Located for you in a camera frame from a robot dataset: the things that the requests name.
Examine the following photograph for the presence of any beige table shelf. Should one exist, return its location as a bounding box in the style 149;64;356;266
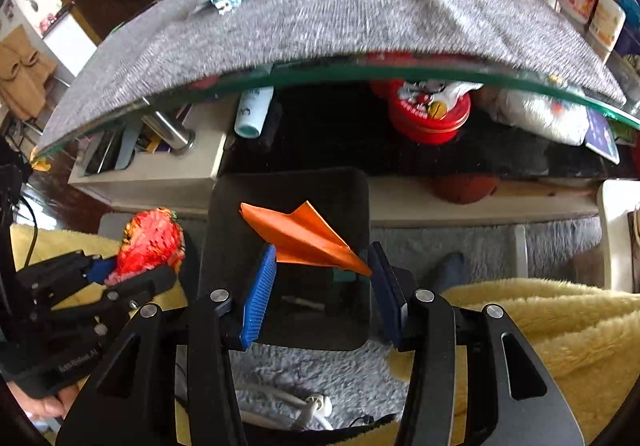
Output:
67;100;226;213

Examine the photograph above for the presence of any orange paper plane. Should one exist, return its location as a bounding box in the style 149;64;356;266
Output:
239;200;373;277

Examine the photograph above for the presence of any person's left hand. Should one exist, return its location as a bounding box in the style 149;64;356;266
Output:
10;378;81;433

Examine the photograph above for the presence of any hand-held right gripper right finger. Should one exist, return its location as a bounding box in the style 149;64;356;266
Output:
367;241;586;446

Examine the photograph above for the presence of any blue book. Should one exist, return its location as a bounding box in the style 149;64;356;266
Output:
584;108;621;165

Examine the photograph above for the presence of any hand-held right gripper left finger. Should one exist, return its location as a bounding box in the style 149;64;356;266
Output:
56;243;277;446

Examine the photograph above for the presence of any white cable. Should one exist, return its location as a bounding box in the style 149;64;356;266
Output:
235;383;333;432

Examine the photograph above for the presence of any red round tin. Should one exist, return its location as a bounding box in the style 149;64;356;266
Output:
387;80;472;145

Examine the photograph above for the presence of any beige coat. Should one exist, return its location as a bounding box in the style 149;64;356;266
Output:
0;26;58;121

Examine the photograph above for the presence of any brown basketball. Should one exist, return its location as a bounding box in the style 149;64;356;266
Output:
432;174;501;204

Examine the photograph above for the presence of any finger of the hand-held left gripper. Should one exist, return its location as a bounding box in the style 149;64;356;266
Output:
47;266;178;331
15;250;118;307

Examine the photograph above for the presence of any black trash bin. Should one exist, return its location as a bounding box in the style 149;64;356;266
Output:
197;167;372;352

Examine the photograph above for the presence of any white plastic bag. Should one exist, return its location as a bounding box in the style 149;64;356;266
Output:
495;86;591;147

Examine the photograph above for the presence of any black cable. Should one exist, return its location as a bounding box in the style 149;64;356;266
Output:
19;193;40;269

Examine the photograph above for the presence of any grey table mat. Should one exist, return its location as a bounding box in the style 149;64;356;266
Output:
37;0;627;154

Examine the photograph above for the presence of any yellow fluffy blanket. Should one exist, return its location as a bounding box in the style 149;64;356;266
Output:
10;223;640;446

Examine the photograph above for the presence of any red wrapper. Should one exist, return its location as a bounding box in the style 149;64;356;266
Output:
104;208;186;285

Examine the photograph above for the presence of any white bottle yellow label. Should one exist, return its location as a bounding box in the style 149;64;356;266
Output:
587;0;627;50

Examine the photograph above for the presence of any white tube bottle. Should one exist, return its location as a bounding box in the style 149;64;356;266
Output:
234;86;275;139

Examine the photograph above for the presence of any metal table leg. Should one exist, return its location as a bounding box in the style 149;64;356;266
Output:
142;108;198;154

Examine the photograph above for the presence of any grey rug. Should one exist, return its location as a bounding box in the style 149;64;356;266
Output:
230;216;601;429

